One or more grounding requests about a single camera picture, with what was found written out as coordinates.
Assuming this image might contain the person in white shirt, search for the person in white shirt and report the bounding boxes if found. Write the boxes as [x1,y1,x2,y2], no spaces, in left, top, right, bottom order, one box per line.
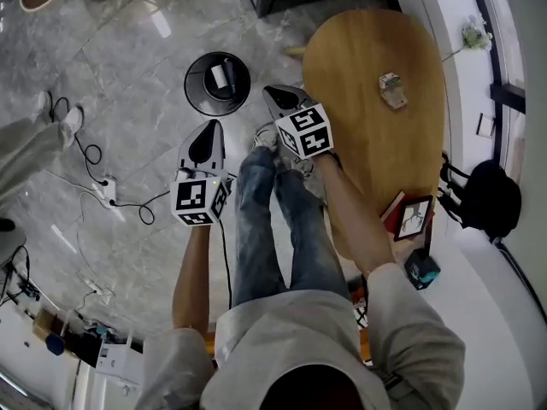
[144,262,466,410]

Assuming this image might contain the person's right forearm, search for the person's right forearm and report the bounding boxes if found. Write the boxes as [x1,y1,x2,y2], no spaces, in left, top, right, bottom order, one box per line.
[314,151,397,279]

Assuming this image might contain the black floor cable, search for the black floor cable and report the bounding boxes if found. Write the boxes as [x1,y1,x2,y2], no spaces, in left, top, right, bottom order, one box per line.
[49,96,110,187]

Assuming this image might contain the black backpack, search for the black backpack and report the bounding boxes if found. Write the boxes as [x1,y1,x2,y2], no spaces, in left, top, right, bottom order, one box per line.
[436,151,523,241]

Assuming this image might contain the white power strip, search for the white power strip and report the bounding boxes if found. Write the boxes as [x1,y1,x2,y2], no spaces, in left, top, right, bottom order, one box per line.
[91,176,119,207]

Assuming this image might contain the small green-white carton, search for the small green-white carton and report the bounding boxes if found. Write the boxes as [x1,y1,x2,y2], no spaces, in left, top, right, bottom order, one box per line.
[378,72,402,91]

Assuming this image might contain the black mesh waste bin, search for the black mesh waste bin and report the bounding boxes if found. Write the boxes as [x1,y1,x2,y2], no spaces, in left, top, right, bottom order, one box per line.
[183,51,252,117]

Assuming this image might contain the zebra striped cushion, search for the zebra striped cushion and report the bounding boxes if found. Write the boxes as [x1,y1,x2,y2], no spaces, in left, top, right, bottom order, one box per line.
[352,288,371,328]

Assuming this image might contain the white flower bouquet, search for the white flower bouquet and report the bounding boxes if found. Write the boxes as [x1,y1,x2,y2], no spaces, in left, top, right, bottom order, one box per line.
[442,14,495,63]

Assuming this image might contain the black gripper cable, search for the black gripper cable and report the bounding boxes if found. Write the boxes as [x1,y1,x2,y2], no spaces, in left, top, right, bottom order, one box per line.
[218,220,234,311]

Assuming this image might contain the person's right white sneaker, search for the person's right white sneaker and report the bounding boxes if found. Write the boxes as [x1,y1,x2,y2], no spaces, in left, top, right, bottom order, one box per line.
[290,154,329,207]

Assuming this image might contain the person's left forearm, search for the person's left forearm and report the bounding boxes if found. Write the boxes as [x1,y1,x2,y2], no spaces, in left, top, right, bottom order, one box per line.
[171,224,215,331]

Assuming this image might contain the person's left white sneaker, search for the person's left white sneaker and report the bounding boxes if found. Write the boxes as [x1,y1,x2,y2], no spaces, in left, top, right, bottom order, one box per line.
[251,121,281,153]

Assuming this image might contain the thin grey picture frame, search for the thin grey picture frame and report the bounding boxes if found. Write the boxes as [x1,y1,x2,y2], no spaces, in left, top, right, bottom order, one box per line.
[476,112,497,139]

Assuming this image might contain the oval wooden table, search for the oval wooden table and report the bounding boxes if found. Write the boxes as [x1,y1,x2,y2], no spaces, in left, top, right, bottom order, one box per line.
[284,9,449,268]

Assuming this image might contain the blue jeans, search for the blue jeans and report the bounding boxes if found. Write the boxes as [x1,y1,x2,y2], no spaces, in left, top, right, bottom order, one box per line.
[232,145,354,307]

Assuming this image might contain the antler print picture frame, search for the antler print picture frame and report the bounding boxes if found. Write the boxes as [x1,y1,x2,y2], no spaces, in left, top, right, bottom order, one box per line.
[392,194,434,243]

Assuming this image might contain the grey round stool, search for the grey round stool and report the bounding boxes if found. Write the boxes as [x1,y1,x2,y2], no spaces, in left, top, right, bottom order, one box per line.
[0,218,27,268]

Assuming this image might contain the white rectangular block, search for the white rectangular block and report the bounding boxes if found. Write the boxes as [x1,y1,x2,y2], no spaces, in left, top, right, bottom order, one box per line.
[209,65,228,90]

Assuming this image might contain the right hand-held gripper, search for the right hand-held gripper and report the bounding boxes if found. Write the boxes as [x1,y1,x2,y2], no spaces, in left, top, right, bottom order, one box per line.
[262,84,334,161]

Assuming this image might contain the person's white sneaker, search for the person's white sneaker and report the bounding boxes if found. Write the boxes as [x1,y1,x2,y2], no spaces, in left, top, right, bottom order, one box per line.
[251,121,281,153]
[290,154,329,207]

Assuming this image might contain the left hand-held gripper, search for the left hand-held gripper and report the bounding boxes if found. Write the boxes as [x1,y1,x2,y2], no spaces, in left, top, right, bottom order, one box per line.
[170,119,237,226]

